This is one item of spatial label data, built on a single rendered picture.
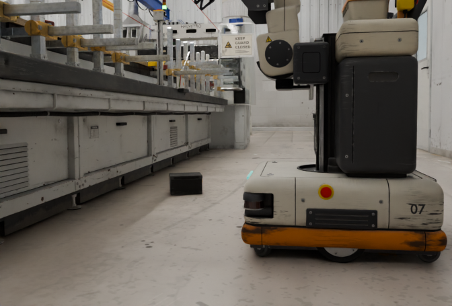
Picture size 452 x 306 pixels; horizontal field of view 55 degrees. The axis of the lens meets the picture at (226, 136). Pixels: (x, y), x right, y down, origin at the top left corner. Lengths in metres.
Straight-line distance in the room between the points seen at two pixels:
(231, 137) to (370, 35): 4.81
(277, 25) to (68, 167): 1.33
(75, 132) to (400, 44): 1.62
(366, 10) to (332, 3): 11.05
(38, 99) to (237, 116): 4.55
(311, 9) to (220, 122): 7.08
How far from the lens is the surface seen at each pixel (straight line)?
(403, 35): 1.56
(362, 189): 1.50
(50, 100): 1.81
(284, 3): 1.75
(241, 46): 6.10
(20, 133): 2.05
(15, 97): 1.63
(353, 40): 1.53
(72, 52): 1.95
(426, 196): 1.54
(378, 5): 1.73
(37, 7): 1.51
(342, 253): 1.54
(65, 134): 2.37
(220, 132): 6.23
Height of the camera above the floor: 0.50
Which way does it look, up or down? 3 degrees down
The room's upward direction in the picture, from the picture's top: straight up
